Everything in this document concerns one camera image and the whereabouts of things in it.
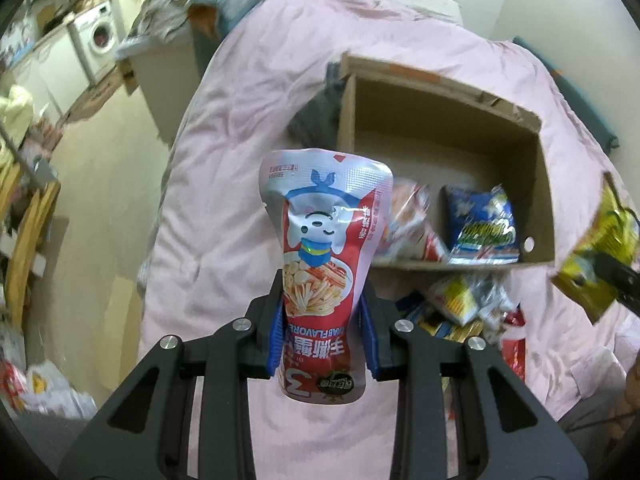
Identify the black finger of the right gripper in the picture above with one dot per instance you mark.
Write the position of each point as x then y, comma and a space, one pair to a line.
613, 281

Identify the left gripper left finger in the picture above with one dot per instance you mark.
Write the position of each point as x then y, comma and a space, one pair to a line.
142, 431

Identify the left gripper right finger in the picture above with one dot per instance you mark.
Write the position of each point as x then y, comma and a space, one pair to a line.
460, 406

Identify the yellow chip bag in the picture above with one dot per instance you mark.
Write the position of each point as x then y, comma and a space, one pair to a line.
614, 230

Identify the red white snack pouch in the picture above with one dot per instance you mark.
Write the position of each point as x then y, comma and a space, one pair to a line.
330, 210

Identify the yellow white snack packet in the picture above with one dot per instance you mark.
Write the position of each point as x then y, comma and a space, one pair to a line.
467, 297

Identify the blue snack bag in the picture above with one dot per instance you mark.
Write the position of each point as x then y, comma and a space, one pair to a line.
481, 227

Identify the pink duvet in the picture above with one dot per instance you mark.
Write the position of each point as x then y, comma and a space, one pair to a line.
215, 247

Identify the white red snack bag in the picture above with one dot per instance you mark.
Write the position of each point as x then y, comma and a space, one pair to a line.
408, 234

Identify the cardboard box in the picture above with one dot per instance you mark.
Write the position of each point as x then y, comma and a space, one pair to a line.
439, 132

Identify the dark grey striped garment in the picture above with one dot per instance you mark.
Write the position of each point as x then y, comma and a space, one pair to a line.
316, 124

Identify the white washing machine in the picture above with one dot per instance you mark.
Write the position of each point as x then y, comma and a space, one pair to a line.
95, 40

